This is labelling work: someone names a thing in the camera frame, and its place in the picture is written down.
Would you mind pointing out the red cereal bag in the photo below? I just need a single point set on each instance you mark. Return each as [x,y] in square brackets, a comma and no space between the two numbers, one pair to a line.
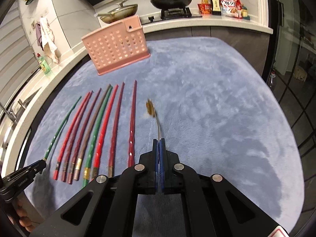
[231,8]

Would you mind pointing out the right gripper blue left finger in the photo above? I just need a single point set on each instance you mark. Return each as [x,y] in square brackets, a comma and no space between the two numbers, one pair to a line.
[155,151]

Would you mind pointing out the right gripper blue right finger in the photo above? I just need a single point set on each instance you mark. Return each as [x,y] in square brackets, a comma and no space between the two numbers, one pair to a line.
[162,154]

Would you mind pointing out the steel sink faucet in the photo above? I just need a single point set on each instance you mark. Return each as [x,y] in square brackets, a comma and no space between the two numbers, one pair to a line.
[14,116]

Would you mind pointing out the glass door with decals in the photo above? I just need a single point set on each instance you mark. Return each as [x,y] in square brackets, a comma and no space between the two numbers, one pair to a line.
[290,67]

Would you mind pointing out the red instant noodle cup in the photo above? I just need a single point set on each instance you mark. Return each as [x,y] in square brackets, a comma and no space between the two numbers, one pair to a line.
[204,8]

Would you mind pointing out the dark soy sauce bottle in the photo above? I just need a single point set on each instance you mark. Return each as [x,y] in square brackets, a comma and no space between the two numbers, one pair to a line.
[216,8]

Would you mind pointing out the white hanging towel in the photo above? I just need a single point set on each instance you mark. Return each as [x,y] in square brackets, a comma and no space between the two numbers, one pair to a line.
[48,40]

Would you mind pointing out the black gas stove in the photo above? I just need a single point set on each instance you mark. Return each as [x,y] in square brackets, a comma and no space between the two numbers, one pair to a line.
[169,15]

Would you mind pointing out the person's left hand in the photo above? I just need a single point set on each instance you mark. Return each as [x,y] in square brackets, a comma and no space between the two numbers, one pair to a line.
[24,220]

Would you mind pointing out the bright red chopstick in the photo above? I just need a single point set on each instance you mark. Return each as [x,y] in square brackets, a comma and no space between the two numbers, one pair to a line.
[97,159]

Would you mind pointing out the small green yellow jar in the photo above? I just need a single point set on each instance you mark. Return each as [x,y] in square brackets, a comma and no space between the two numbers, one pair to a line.
[244,11]

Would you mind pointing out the black wok with lid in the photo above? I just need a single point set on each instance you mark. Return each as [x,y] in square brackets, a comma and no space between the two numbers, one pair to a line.
[170,4]

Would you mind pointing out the pink perforated utensil basket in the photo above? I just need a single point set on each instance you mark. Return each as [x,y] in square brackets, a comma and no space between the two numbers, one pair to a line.
[117,45]

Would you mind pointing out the beige wok with glass lid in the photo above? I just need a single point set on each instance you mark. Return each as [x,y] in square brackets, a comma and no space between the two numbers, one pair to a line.
[121,12]

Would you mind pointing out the purple hanging cloth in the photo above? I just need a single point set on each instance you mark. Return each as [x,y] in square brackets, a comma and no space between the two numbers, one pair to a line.
[38,34]

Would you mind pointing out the green dish soap bottle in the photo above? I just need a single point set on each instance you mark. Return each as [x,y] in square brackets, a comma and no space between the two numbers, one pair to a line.
[43,64]

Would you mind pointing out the green chopstick gold band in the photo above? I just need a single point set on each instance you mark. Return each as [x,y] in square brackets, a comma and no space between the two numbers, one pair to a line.
[88,163]

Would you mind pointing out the brown chopstick gold band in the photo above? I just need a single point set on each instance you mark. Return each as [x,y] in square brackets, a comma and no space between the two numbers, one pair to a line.
[92,128]

